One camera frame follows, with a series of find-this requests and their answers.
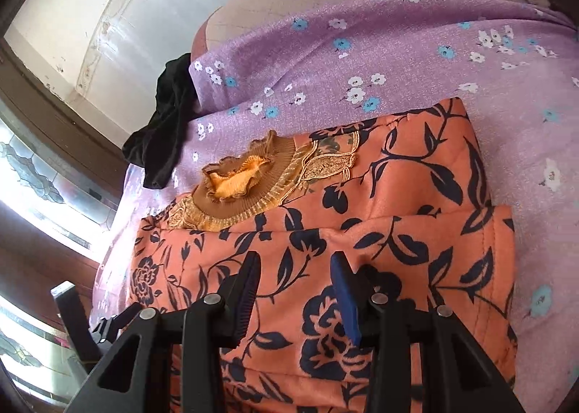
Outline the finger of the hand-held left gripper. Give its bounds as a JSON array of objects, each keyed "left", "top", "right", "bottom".
[{"left": 90, "top": 302, "right": 143, "bottom": 346}]

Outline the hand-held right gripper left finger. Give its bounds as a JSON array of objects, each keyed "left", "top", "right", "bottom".
[{"left": 68, "top": 251, "right": 262, "bottom": 413}]

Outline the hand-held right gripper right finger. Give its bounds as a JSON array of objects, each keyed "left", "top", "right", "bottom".
[{"left": 329, "top": 251, "right": 528, "bottom": 413}]

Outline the orange floral garment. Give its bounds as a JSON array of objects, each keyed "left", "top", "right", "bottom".
[{"left": 127, "top": 97, "right": 519, "bottom": 413}]

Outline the stained glass window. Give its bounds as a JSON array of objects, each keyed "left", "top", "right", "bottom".
[{"left": 0, "top": 119, "right": 121, "bottom": 255}]

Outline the black cloth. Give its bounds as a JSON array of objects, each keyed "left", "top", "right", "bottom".
[{"left": 122, "top": 53, "right": 200, "bottom": 190}]

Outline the purple floral bedsheet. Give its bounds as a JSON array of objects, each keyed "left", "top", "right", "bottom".
[{"left": 88, "top": 0, "right": 579, "bottom": 396}]

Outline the brown wooden window frame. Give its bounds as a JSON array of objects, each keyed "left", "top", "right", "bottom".
[{"left": 0, "top": 39, "right": 130, "bottom": 197}]

